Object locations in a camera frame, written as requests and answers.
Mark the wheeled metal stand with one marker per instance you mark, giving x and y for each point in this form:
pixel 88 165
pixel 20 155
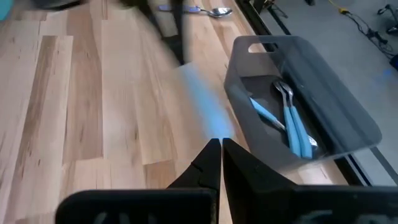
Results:
pixel 390 18

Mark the grey plastic bin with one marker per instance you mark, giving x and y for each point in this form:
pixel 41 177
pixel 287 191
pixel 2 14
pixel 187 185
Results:
pixel 326 102

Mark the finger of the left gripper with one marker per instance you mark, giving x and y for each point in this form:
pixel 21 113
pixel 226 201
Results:
pixel 178 31
pixel 161 28

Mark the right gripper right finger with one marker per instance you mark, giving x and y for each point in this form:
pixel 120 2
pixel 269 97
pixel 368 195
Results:
pixel 248 193

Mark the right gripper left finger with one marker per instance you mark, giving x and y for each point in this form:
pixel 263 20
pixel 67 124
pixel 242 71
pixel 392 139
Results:
pixel 205 180

